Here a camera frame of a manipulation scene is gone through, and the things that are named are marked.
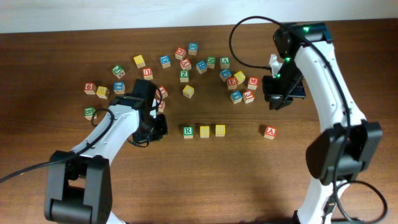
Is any red block letter E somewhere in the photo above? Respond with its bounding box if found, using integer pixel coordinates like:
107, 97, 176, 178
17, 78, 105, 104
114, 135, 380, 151
226, 77, 238, 90

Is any red block letter C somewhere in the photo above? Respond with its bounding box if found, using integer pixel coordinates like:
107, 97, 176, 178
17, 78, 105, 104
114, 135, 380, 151
175, 47, 187, 60

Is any yellow block top left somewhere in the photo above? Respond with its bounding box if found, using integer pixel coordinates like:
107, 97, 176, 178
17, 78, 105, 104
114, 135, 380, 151
133, 55, 146, 68

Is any green block letter Z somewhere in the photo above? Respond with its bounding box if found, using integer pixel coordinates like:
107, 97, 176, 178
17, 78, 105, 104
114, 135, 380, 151
180, 70, 189, 83

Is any red block letter K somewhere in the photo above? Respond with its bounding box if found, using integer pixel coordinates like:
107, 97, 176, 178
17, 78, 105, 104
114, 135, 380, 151
159, 86, 168, 98

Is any green block letter N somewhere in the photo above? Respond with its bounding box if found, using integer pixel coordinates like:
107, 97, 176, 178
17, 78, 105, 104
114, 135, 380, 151
206, 57, 216, 69

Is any green block letter J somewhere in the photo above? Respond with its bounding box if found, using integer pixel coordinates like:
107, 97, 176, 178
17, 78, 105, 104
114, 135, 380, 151
111, 65, 126, 79

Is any red block number 6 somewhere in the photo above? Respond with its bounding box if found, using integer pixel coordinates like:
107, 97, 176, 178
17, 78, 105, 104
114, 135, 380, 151
84, 82, 97, 95

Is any red block letter M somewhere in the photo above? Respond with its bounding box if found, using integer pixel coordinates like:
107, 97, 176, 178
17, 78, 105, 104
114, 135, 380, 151
248, 77, 259, 90

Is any blue block letter D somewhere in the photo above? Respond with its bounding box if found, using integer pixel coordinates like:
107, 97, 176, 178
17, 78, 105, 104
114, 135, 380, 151
160, 55, 171, 68

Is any yellow block W left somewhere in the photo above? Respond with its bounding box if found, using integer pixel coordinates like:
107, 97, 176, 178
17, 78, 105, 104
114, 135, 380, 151
96, 86, 109, 99

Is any blue block letter P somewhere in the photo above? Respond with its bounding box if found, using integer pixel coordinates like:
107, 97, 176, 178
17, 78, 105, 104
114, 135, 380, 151
220, 68, 231, 82

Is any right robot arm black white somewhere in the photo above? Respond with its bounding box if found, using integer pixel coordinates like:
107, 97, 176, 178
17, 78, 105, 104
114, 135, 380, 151
262, 22, 382, 223

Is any yellow block letter C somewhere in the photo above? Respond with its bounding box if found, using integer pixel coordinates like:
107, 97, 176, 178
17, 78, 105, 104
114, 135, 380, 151
182, 85, 195, 98

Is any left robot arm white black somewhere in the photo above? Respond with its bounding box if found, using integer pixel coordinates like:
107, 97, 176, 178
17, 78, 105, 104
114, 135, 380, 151
44, 79, 167, 224

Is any yellow block right cluster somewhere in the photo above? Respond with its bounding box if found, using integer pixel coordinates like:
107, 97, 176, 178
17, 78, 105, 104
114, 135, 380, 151
234, 71, 246, 85

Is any red block letter A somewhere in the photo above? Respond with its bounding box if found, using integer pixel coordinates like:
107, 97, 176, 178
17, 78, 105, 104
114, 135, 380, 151
264, 126, 277, 139

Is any blue block letter X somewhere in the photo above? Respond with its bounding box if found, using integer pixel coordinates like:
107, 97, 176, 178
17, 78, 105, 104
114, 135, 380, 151
188, 42, 198, 55

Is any green block letter V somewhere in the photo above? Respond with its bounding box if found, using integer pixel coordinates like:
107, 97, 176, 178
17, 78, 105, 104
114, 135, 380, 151
220, 57, 230, 69

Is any red block letter Y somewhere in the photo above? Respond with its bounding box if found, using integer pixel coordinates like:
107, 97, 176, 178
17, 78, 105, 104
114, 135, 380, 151
180, 58, 192, 71

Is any green block B far left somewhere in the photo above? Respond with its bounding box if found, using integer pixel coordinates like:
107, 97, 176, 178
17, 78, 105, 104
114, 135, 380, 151
84, 107, 97, 120

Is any green block letter R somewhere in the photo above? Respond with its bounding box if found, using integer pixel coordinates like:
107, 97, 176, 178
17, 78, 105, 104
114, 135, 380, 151
183, 126, 193, 139

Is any red block letter U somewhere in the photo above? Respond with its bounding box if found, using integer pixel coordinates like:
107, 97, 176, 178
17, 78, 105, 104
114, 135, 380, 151
142, 68, 153, 80

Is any yellow block letter S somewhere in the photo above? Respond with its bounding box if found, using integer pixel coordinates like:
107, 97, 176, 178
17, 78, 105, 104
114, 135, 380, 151
215, 124, 226, 137
200, 126, 210, 138

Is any blue block letter H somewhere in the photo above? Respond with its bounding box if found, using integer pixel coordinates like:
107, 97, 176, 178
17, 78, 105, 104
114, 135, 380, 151
197, 60, 208, 74

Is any blue block letter F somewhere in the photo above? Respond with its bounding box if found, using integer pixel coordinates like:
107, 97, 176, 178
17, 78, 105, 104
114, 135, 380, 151
230, 90, 243, 104

